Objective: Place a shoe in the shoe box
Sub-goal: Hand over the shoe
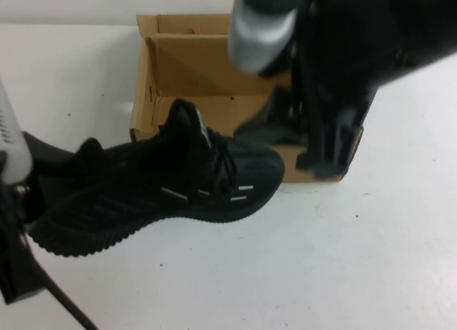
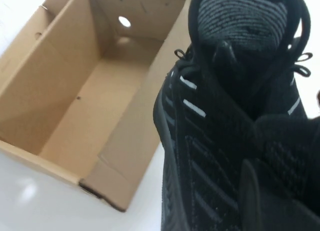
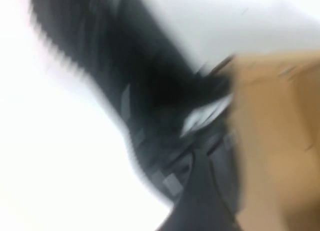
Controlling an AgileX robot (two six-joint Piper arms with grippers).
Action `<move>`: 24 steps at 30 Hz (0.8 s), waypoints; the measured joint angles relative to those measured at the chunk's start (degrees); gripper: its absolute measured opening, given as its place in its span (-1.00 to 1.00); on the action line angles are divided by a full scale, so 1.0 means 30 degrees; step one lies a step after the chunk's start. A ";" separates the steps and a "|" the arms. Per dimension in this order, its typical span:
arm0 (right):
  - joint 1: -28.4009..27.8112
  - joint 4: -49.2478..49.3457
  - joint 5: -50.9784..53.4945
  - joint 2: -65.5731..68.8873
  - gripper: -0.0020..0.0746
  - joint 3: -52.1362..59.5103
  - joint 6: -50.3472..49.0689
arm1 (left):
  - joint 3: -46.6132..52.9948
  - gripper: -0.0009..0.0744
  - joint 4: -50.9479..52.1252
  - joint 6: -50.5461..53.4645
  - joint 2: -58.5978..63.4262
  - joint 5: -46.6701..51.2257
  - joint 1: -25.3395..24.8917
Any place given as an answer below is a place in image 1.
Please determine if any black knit sneaker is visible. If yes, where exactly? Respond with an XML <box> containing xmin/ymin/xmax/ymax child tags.
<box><xmin>27</xmin><ymin>98</ymin><xmax>286</xmax><ymax>258</ymax></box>

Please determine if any brown cardboard shoe box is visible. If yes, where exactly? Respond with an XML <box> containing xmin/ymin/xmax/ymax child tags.
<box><xmin>129</xmin><ymin>14</ymin><xmax>364</xmax><ymax>184</ymax></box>

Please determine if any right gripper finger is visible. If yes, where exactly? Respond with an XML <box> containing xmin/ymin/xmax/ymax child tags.
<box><xmin>295</xmin><ymin>104</ymin><xmax>360</xmax><ymax>183</ymax></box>
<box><xmin>234</xmin><ymin>86</ymin><xmax>310</xmax><ymax>146</ymax></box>

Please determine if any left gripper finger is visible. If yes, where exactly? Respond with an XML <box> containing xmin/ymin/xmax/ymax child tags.
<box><xmin>21</xmin><ymin>129</ymin><xmax>85</xmax><ymax>174</ymax></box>

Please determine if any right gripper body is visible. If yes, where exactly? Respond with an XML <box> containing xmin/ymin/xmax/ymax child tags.
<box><xmin>291</xmin><ymin>0</ymin><xmax>381</xmax><ymax>109</ymax></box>

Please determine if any black silver-tipped wrist camera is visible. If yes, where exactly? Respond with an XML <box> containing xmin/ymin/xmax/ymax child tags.
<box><xmin>227</xmin><ymin>0</ymin><xmax>298</xmax><ymax>76</ymax></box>

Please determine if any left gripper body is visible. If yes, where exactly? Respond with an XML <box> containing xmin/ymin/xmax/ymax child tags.
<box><xmin>0</xmin><ymin>179</ymin><xmax>49</xmax><ymax>306</ymax></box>

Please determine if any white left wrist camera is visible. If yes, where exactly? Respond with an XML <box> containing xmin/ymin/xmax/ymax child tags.
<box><xmin>0</xmin><ymin>76</ymin><xmax>36</xmax><ymax>183</ymax></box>

